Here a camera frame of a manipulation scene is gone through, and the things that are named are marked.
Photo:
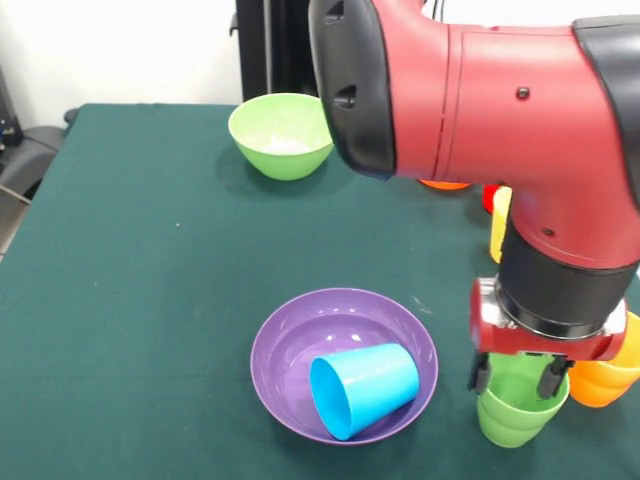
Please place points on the blue plastic cup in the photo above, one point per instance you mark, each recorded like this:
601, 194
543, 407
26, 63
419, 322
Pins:
370, 385

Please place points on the yellow plastic cup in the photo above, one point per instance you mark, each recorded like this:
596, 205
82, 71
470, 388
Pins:
500, 225

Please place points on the grey pedestal foot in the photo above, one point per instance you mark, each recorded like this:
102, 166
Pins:
30, 155

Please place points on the orange plastic cup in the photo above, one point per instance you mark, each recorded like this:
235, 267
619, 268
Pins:
600, 385

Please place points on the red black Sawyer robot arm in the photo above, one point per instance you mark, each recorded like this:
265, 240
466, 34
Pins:
500, 125

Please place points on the dark green tablecloth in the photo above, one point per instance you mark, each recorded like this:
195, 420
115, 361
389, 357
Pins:
125, 325

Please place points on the green plastic cup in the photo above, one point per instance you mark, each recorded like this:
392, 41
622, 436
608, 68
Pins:
510, 420

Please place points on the orange-red plastic bowl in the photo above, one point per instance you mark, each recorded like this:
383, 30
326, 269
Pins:
445, 185

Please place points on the shallow purple plastic bowl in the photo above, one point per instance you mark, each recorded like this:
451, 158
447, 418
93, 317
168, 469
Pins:
285, 350

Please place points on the green plastic bowl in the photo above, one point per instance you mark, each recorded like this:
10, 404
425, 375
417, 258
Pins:
275, 150

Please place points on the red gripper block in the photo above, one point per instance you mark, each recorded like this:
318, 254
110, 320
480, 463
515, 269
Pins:
500, 340

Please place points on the red plastic cup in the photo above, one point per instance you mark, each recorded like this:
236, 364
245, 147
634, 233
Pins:
490, 197

